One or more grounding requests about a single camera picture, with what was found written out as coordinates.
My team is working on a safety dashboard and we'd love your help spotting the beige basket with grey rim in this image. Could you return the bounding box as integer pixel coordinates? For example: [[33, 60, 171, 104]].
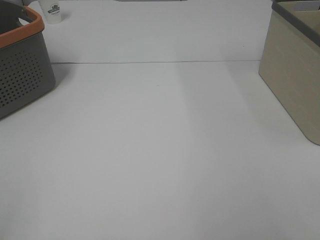
[[258, 0, 320, 145]]

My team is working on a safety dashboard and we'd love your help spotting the grey basket with orange rim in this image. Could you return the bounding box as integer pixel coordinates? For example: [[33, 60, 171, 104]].
[[0, 0, 56, 118]]

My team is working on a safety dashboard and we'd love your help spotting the white paper cup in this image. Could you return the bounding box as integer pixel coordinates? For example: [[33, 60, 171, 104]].
[[38, 0, 62, 24]]

